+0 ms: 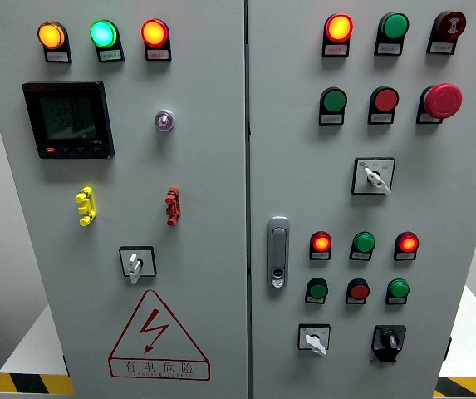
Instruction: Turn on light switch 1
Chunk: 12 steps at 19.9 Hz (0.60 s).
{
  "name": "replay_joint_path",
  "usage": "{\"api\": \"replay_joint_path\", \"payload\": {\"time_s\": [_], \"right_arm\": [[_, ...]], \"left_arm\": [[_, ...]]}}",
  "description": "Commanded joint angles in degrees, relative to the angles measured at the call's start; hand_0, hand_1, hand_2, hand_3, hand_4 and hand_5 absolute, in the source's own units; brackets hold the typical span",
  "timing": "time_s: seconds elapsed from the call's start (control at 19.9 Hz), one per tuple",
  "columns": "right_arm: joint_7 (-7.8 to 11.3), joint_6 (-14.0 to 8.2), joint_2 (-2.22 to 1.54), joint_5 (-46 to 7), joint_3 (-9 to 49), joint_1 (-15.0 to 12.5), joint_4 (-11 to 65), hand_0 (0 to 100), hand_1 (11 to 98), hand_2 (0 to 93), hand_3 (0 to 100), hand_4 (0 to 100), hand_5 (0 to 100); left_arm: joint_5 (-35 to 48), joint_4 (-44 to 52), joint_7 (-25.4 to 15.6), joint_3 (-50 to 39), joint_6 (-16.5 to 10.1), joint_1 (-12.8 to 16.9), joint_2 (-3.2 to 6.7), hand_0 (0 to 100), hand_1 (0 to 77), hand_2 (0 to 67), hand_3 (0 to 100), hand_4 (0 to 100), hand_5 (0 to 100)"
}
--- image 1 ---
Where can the lit green round lamp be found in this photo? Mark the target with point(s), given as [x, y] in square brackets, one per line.
[103, 34]

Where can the small label plate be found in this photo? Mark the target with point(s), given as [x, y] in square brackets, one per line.
[441, 48]
[389, 49]
[396, 300]
[315, 300]
[336, 50]
[332, 119]
[381, 118]
[405, 256]
[361, 256]
[355, 301]
[320, 255]
[109, 55]
[157, 55]
[56, 55]
[427, 118]

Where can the black yellow striped tape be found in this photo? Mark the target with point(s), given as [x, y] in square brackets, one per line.
[26, 383]
[470, 386]

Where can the small green push button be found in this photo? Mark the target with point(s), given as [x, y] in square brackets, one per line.
[318, 289]

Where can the red warning triangle sticker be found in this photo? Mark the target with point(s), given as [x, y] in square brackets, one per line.
[158, 367]

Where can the yellow round lamp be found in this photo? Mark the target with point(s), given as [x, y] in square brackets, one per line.
[50, 35]

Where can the grey cabinet door with lock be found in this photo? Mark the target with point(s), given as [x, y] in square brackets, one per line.
[304, 174]

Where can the grey cabinet door with display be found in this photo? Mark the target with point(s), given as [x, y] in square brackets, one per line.
[204, 187]

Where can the white round lamp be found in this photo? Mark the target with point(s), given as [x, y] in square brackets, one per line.
[164, 120]

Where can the dark red round buzzer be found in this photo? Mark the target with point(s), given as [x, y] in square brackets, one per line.
[451, 25]

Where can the black display meter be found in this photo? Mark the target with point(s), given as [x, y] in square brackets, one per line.
[67, 120]

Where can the large green push button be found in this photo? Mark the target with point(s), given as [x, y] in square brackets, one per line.
[334, 100]

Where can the small green lamp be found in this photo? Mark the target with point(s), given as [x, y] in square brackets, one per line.
[364, 242]
[398, 288]

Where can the small lit red lamp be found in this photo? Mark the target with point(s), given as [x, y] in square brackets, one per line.
[321, 242]
[408, 242]

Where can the large red push button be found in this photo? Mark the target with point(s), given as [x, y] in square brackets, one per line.
[386, 99]

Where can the large green round lamp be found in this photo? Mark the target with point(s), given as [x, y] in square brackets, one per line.
[394, 26]

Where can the black door hinge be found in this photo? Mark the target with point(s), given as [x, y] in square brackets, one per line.
[448, 349]

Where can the small red push button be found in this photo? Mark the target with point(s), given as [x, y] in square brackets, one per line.
[359, 291]

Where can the large lit red lamp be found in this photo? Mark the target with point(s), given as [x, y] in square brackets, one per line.
[153, 33]
[339, 28]

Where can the large red stop button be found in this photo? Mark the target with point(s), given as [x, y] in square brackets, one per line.
[443, 100]

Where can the silver door lock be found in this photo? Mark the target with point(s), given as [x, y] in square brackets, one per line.
[278, 249]

